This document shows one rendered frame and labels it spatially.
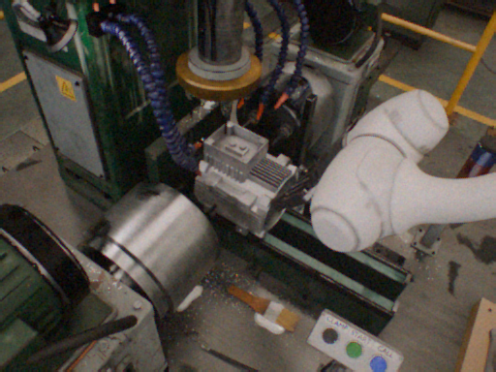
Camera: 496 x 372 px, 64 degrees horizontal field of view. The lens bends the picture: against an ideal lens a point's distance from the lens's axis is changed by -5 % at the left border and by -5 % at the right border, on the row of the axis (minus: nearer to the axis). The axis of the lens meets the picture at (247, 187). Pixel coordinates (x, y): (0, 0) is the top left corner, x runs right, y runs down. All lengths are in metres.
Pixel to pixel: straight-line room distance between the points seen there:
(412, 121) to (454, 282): 0.78
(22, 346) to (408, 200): 0.50
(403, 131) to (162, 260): 0.48
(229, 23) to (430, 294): 0.90
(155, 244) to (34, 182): 0.75
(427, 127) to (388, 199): 0.15
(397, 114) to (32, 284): 0.55
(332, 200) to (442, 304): 0.80
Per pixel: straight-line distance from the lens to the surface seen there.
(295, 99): 1.14
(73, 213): 1.35
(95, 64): 0.90
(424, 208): 0.55
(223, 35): 0.82
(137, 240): 0.80
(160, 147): 0.98
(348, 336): 0.83
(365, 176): 0.54
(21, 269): 0.60
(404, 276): 1.13
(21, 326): 0.59
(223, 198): 1.01
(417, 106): 0.65
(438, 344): 1.22
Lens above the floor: 1.81
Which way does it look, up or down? 48 degrees down
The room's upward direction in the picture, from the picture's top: 6 degrees clockwise
